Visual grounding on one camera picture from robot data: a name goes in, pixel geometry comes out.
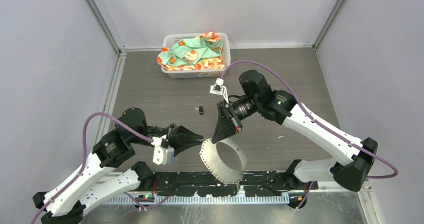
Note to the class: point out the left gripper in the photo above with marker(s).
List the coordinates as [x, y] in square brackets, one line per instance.
[182, 138]

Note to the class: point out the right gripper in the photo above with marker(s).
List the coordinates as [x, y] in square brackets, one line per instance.
[226, 126]

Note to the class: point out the large metal keyring holder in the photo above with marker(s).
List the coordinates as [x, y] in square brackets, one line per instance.
[210, 158]

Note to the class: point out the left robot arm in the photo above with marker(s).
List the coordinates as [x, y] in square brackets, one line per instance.
[79, 193]

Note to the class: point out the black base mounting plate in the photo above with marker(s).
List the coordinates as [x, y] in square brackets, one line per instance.
[203, 183]

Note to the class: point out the green orange patterned cloth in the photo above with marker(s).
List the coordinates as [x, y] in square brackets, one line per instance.
[199, 53]

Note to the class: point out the white plastic basket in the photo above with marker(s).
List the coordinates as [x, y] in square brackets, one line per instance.
[226, 56]

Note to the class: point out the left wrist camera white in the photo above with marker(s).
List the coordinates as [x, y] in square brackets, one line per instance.
[163, 153]

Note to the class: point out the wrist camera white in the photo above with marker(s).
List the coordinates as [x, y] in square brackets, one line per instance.
[218, 88]
[163, 153]

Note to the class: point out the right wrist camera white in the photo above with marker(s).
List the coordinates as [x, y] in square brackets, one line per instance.
[218, 88]

